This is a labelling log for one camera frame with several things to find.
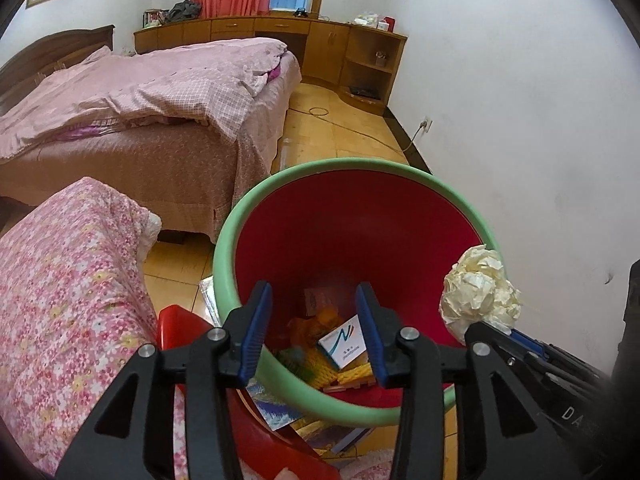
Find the small wooden block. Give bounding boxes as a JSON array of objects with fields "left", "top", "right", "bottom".
[{"left": 322, "top": 380, "right": 376, "bottom": 392}]

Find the dark wooden headboard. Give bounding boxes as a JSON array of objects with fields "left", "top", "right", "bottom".
[{"left": 0, "top": 25, "right": 116, "bottom": 121}]

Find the yellow foam net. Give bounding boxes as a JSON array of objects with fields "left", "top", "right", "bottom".
[{"left": 275, "top": 345, "right": 376, "bottom": 392}]

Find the dark cloth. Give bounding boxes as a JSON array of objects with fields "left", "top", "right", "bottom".
[{"left": 610, "top": 257, "right": 640, "bottom": 376}]

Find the dark clothes heap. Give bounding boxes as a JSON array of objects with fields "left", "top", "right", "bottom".
[{"left": 165, "top": 0, "right": 202, "bottom": 23}]

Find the red bucket green rim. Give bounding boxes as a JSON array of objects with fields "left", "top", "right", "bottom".
[{"left": 212, "top": 157, "right": 503, "bottom": 428}]

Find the bed with pink duvet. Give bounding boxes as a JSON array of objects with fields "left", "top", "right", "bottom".
[{"left": 0, "top": 52, "right": 303, "bottom": 241}]

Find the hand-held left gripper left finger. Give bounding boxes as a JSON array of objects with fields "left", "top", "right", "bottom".
[{"left": 55, "top": 281, "right": 274, "bottom": 480}]

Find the red plastic stool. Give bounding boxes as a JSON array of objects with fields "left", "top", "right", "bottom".
[{"left": 157, "top": 304, "right": 341, "bottom": 480}]

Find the white and blue small box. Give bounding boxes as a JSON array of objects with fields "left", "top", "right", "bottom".
[{"left": 317, "top": 314, "right": 368, "bottom": 368}]

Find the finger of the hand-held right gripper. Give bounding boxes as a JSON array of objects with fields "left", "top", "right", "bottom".
[
  {"left": 464, "top": 321, "right": 531, "bottom": 361},
  {"left": 510, "top": 329, "right": 556, "bottom": 366}
]

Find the long wooden cabinet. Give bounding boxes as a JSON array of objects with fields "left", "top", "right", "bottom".
[{"left": 133, "top": 12, "right": 408, "bottom": 117}]

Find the white paper ball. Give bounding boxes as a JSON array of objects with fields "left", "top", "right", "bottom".
[{"left": 439, "top": 244, "right": 523, "bottom": 346}]

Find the floor cable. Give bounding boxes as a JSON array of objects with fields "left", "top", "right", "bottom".
[{"left": 287, "top": 105, "right": 431, "bottom": 153}]

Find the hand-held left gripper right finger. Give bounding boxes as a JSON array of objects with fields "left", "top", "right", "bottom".
[{"left": 354, "top": 282, "right": 576, "bottom": 480}]

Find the flower pattern book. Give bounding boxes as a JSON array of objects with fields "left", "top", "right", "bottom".
[{"left": 290, "top": 410, "right": 381, "bottom": 461}]

